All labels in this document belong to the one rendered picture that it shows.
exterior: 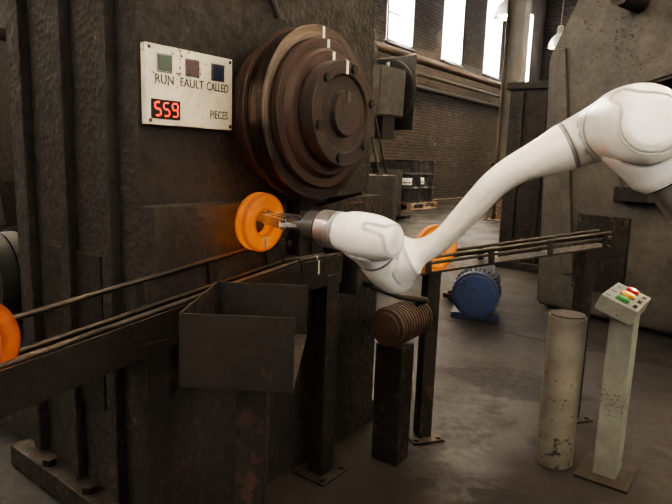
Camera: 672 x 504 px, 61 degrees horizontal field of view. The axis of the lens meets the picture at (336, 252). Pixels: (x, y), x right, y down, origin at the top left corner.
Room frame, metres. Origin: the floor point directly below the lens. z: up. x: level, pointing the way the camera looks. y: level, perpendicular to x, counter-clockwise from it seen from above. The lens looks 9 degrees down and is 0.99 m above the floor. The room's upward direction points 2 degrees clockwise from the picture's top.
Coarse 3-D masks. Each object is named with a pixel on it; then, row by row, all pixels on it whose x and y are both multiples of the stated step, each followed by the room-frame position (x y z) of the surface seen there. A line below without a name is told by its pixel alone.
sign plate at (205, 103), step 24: (144, 48) 1.33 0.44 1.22; (168, 48) 1.38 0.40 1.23; (144, 72) 1.33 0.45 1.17; (168, 72) 1.37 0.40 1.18; (144, 96) 1.33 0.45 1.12; (168, 96) 1.37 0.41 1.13; (192, 96) 1.43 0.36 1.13; (216, 96) 1.49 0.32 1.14; (144, 120) 1.33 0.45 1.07; (168, 120) 1.37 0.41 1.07; (192, 120) 1.43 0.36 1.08; (216, 120) 1.49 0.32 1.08
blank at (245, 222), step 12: (240, 204) 1.44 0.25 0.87; (252, 204) 1.43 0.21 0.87; (264, 204) 1.46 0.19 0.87; (276, 204) 1.50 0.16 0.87; (240, 216) 1.42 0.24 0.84; (252, 216) 1.43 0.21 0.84; (240, 228) 1.42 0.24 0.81; (252, 228) 1.44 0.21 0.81; (264, 228) 1.50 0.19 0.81; (276, 228) 1.51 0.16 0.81; (240, 240) 1.44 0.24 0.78; (252, 240) 1.44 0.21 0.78; (264, 240) 1.47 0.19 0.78; (276, 240) 1.51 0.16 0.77
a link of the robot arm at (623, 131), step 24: (624, 96) 0.96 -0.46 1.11; (648, 96) 0.92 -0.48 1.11; (600, 120) 0.98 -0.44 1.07; (624, 120) 0.92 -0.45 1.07; (648, 120) 0.91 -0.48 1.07; (600, 144) 0.99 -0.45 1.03; (624, 144) 0.93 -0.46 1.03; (648, 144) 0.91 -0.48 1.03; (624, 168) 0.98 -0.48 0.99; (648, 168) 0.95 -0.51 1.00; (648, 192) 0.99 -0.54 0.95
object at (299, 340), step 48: (240, 288) 1.22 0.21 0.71; (288, 288) 1.21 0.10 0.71; (192, 336) 0.96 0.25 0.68; (240, 336) 0.96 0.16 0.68; (288, 336) 0.95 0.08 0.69; (192, 384) 0.96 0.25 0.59; (240, 384) 0.96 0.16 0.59; (288, 384) 0.95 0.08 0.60; (240, 432) 1.08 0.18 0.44; (240, 480) 1.08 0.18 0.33
